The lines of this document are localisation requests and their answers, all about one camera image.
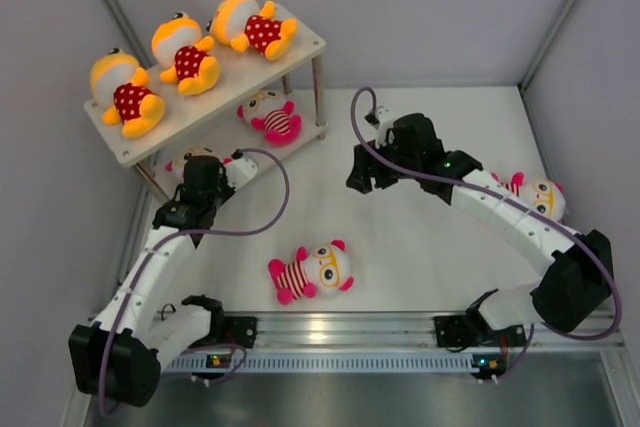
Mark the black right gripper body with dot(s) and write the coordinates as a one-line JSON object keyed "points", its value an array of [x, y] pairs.
{"points": [[385, 174]]}

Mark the pink striped plush corner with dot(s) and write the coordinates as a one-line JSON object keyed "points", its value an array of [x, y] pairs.
{"points": [[273, 114]]}

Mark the yellow plush toy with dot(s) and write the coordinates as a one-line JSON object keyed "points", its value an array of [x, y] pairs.
{"points": [[183, 54], [244, 24]]}

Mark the yellow plush red dotted shirt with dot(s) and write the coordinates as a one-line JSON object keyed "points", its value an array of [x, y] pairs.
{"points": [[119, 85]]}

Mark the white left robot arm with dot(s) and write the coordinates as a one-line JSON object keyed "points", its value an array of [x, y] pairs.
{"points": [[123, 353]]}

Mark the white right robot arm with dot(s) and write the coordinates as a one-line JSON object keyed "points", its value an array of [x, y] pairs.
{"points": [[575, 269]]}

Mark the white two-tier shelf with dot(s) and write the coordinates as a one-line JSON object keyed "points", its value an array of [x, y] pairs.
{"points": [[210, 119]]}

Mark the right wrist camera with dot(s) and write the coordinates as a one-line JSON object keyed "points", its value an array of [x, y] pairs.
{"points": [[381, 119]]}

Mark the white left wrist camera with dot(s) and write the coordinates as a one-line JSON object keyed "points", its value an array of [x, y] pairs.
{"points": [[240, 169]]}

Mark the aluminium mounting rail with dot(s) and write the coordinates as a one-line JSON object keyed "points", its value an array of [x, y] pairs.
{"points": [[397, 331]]}

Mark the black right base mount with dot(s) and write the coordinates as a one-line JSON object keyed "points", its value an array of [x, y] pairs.
{"points": [[459, 332]]}

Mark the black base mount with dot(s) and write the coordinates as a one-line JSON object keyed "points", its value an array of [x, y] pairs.
{"points": [[238, 330], [459, 332]]}

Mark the white slotted cable duct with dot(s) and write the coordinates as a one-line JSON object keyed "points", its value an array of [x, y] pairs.
{"points": [[254, 362]]}

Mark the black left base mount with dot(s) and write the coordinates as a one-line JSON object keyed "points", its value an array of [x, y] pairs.
{"points": [[238, 330]]}

